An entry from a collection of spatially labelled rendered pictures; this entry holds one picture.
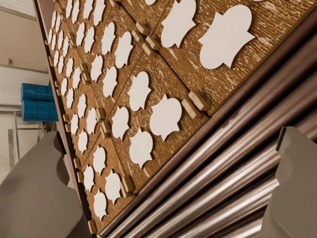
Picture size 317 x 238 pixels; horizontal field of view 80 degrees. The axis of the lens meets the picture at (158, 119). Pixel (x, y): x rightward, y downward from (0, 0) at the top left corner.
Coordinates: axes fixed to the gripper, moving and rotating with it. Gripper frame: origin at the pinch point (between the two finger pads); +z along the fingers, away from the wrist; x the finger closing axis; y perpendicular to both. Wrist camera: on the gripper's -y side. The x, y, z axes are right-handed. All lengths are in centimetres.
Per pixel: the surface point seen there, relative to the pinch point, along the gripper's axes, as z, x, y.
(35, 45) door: 470, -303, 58
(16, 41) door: 449, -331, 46
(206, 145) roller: 28.1, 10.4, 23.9
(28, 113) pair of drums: 371, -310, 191
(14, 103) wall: 464, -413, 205
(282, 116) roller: 21.0, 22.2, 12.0
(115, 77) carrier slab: 66, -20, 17
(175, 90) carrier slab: 40.9, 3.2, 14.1
